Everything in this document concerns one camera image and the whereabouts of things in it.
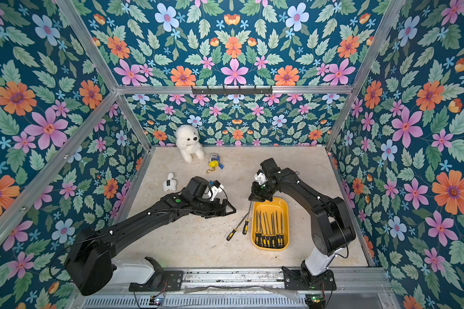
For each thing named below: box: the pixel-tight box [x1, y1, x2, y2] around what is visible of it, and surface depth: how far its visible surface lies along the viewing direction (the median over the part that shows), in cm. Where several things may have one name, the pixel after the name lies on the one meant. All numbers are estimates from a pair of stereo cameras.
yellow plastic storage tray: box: [251, 196, 290, 250], surface depth 90 cm
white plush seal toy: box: [175, 124, 206, 164], surface depth 104 cm
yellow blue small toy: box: [206, 152, 225, 174], surface depth 110 cm
